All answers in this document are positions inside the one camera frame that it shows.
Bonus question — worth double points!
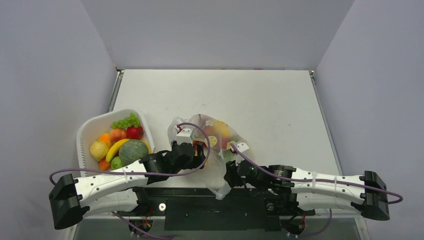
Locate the green fake melon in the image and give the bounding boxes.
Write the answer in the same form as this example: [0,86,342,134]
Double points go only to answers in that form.
[118,139,152,166]

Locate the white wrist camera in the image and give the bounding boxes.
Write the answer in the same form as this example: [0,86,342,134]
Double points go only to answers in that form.
[175,128,193,145]
[233,142,250,155]

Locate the green fake grapes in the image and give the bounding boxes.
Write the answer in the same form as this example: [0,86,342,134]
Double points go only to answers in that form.
[110,113,142,129]

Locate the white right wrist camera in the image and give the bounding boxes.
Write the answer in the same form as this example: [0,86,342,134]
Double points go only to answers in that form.
[233,142,250,155]

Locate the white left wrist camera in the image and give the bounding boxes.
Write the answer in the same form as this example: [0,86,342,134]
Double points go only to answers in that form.
[175,128,193,145]

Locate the red fake pepper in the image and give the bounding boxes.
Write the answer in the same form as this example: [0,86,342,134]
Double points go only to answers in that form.
[98,157,111,171]

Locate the orange fake fruit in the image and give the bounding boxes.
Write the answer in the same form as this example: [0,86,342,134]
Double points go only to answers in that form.
[98,132,112,149]

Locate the yellow fake banana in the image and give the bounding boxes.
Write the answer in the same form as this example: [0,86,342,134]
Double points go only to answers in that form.
[105,138,130,162]

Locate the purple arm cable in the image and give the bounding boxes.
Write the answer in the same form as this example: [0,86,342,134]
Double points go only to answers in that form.
[230,143,404,205]
[48,122,212,186]

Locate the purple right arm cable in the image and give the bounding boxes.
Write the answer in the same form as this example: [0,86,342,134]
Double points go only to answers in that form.
[230,143,404,205]

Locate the yellow fake lemon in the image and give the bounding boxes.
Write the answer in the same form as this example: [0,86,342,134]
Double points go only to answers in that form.
[89,141,109,161]

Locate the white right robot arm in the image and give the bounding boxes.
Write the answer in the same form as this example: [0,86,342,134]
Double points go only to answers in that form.
[224,160,390,221]

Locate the fake peach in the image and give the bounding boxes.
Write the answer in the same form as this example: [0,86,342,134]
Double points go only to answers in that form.
[109,128,127,143]

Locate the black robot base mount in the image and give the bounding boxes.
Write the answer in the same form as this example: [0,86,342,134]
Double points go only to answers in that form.
[119,187,316,232]

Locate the red fake apple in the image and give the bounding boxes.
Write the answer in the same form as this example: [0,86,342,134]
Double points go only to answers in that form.
[126,126,145,140]

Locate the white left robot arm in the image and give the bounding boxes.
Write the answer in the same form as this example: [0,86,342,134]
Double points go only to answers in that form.
[48,141,210,230]

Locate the small green fake fruit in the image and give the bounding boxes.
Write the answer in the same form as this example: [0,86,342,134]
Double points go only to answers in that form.
[110,156,124,170]

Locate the white plastic basket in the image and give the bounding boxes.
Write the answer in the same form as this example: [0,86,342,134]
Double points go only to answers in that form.
[76,107,155,170]

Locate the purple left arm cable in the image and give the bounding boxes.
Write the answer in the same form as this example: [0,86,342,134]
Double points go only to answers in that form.
[48,122,212,186]

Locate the clear printed plastic bag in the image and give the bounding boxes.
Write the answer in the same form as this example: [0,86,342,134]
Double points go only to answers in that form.
[167,114,246,200]

